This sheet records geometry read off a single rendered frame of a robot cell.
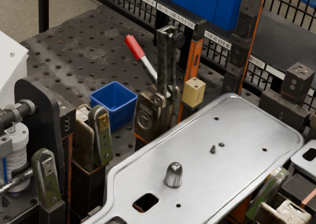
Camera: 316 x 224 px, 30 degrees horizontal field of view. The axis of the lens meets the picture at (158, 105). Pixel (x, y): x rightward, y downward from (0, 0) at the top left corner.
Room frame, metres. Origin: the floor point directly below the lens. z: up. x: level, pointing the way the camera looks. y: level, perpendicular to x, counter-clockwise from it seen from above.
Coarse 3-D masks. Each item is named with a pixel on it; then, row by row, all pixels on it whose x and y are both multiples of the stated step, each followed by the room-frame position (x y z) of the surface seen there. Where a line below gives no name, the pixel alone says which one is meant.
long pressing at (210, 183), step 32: (224, 96) 1.08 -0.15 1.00; (192, 128) 0.96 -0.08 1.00; (224, 128) 0.97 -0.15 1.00; (256, 128) 0.99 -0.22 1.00; (288, 128) 1.00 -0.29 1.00; (128, 160) 0.83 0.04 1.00; (160, 160) 0.85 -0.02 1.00; (192, 160) 0.86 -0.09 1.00; (224, 160) 0.87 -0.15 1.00; (256, 160) 0.89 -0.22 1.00; (288, 160) 0.91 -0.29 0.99; (128, 192) 0.75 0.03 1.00; (160, 192) 0.76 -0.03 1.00; (192, 192) 0.77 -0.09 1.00; (224, 192) 0.78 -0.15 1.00
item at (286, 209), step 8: (272, 200) 0.76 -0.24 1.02; (280, 200) 0.75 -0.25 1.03; (288, 200) 0.74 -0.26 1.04; (264, 208) 0.72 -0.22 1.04; (272, 208) 0.72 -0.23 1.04; (280, 208) 0.72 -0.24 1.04; (288, 208) 0.73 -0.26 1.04; (296, 208) 0.73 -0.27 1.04; (256, 216) 0.73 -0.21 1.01; (264, 216) 0.72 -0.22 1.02; (272, 216) 0.71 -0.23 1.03; (280, 216) 0.71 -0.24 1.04; (288, 216) 0.71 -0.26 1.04; (296, 216) 0.71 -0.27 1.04; (304, 216) 0.71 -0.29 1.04
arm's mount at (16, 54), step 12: (0, 36) 1.26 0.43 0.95; (0, 48) 1.23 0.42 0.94; (12, 48) 1.22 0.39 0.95; (24, 48) 1.21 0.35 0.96; (0, 60) 1.20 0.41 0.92; (12, 60) 1.19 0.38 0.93; (24, 60) 1.20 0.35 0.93; (0, 72) 1.17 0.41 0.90; (12, 72) 1.17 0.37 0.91; (24, 72) 1.20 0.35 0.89; (0, 84) 1.15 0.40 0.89; (12, 84) 1.17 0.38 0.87; (0, 96) 1.14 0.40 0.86; (12, 96) 1.17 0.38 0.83; (0, 108) 1.14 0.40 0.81
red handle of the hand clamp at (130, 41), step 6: (126, 36) 1.05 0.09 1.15; (132, 36) 1.05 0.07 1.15; (126, 42) 1.04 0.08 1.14; (132, 42) 1.04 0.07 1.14; (132, 48) 1.03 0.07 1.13; (138, 48) 1.03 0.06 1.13; (138, 54) 1.02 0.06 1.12; (144, 54) 1.03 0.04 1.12; (138, 60) 1.02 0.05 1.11; (144, 60) 1.02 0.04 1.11; (144, 66) 1.01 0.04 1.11; (150, 66) 1.01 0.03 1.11; (150, 72) 1.00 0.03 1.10; (156, 72) 1.01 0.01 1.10; (150, 78) 1.00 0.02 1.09; (156, 78) 0.99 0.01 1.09; (156, 84) 0.99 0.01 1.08; (168, 90) 0.98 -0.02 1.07; (168, 96) 0.97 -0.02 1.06
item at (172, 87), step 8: (168, 24) 1.01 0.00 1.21; (160, 32) 0.98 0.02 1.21; (168, 32) 0.99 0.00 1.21; (176, 32) 1.00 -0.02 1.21; (160, 40) 0.98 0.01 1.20; (168, 40) 0.98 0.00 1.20; (176, 40) 0.96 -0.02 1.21; (184, 40) 0.98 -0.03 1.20; (160, 48) 0.97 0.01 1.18; (168, 48) 0.99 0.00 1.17; (160, 56) 0.97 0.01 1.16; (168, 56) 0.99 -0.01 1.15; (160, 64) 0.97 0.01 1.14; (168, 64) 0.99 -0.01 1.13; (160, 72) 0.97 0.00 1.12; (168, 72) 0.99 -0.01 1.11; (160, 80) 0.97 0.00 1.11; (168, 80) 0.99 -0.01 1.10; (160, 88) 0.97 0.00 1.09; (168, 88) 0.99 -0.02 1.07
